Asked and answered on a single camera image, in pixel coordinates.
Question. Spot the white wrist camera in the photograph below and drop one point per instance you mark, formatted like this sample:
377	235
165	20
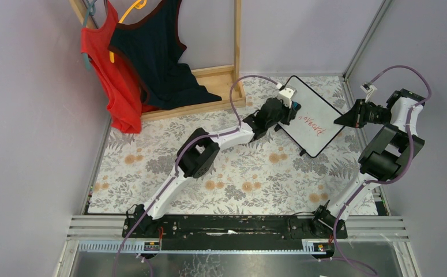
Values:
285	94
369	89

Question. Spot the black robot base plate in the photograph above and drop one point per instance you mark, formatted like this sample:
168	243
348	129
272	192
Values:
234	233

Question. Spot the wooden clothes rack frame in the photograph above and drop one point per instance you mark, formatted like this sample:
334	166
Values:
219	80

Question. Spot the red tank top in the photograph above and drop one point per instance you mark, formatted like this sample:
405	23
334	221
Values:
117	79

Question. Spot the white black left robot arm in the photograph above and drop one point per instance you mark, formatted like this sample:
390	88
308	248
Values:
196	156

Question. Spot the aluminium rail frame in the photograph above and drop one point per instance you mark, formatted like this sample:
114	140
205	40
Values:
143	247

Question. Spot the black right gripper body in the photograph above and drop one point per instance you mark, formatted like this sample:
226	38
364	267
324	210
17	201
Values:
359	113

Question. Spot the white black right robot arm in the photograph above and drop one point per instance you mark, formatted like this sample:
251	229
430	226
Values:
384	159

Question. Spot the floral patterned table mat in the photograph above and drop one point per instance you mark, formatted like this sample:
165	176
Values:
266	177

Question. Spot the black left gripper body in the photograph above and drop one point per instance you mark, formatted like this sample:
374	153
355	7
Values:
284	116

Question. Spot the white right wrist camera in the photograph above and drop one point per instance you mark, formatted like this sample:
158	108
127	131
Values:
369	89

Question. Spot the black framed whiteboard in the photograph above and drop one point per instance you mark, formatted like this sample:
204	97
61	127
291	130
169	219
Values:
314	126

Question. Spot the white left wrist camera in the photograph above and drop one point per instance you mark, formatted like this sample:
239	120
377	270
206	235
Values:
285	94

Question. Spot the dark navy tank top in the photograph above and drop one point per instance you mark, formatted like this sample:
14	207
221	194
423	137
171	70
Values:
152	49

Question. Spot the blue and black eraser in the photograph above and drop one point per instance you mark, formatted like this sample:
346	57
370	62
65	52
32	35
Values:
296	106

